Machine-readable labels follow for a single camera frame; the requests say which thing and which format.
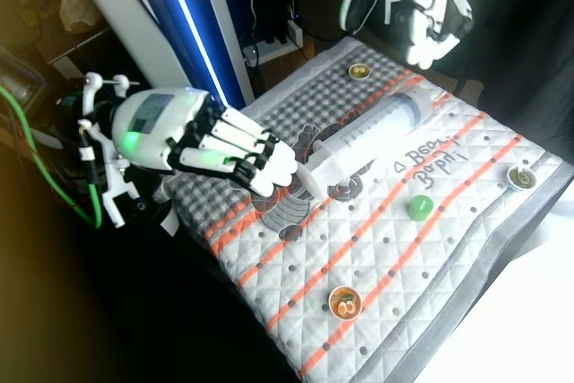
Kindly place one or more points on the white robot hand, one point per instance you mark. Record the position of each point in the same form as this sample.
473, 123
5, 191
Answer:
148, 118
430, 2

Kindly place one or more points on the large clear plastic syringe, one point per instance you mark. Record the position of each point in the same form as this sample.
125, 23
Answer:
367, 132

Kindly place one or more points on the white pillar with blue light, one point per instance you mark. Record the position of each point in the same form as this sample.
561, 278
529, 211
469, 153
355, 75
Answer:
134, 20

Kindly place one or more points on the toy cup with yellow food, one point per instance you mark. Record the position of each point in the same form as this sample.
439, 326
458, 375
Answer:
359, 71

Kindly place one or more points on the white power strip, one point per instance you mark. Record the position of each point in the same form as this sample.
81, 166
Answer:
273, 51

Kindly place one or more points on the toy cup with green food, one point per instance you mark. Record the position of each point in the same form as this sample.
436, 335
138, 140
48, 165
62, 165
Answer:
521, 178

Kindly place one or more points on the green cylinder block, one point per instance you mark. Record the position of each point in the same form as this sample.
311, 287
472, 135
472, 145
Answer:
419, 208

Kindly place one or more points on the grey quilt with bear print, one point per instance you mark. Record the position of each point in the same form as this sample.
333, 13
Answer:
381, 266

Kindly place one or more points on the toy cup with orange food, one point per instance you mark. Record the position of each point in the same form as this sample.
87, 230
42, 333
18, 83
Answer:
345, 304

